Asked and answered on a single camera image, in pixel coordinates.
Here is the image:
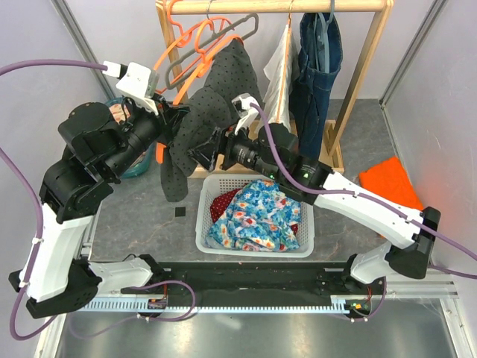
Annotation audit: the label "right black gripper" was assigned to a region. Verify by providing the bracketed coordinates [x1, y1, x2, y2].
[186, 117, 282, 182]

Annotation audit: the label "red polka dot skirt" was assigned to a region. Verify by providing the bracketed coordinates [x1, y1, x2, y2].
[209, 185, 301, 238]

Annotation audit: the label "orange hanger of grey garment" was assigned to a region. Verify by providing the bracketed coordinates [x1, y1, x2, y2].
[155, 17, 245, 165]

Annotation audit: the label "dark grey dotted garment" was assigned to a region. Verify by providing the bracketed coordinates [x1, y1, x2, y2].
[160, 40, 263, 202]

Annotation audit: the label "orange hanger of skirt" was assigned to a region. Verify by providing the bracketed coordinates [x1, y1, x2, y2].
[154, 1, 243, 104]

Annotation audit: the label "blue floral garment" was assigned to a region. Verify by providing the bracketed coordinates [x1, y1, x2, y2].
[205, 179, 301, 252]

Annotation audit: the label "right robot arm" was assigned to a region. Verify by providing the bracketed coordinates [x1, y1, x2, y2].
[188, 123, 440, 294]

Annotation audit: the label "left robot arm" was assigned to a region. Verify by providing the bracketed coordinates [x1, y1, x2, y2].
[9, 97, 187, 318]

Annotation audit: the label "orange hanger of white garment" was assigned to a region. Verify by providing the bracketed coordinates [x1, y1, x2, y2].
[275, 0, 294, 123]

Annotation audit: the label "blue-grey hanger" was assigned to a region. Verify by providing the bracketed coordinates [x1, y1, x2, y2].
[315, 0, 335, 73]

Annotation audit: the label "white plastic basket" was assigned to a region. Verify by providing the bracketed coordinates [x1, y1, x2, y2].
[195, 174, 315, 259]

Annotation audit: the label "pink floral cloth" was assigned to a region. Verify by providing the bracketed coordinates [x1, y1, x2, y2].
[109, 103, 130, 123]

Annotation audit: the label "teal plastic bin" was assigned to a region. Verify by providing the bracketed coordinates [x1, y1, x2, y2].
[105, 97, 153, 179]

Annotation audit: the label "small black square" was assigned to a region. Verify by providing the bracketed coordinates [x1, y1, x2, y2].
[174, 207, 186, 217]

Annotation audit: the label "white garment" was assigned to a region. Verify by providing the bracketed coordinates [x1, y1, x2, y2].
[263, 26, 300, 132]

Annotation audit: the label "blue denim jeans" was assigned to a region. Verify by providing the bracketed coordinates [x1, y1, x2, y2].
[289, 13, 343, 158]

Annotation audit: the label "wooden clothes rack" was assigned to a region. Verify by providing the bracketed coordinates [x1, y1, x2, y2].
[172, 0, 394, 174]

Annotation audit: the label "orange folded cloth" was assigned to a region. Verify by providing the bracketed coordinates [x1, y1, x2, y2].
[358, 156, 424, 211]

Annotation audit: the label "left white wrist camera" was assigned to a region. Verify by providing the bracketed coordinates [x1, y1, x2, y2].
[102, 61, 159, 115]

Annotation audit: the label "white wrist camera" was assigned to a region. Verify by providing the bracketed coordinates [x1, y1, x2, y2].
[102, 61, 159, 115]
[232, 93, 259, 134]

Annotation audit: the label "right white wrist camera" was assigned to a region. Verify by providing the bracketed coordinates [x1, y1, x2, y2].
[232, 93, 259, 134]

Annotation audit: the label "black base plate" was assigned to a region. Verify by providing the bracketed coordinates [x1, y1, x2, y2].
[120, 260, 358, 309]

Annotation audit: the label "white slotted cable duct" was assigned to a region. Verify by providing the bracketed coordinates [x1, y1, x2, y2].
[80, 297, 371, 314]

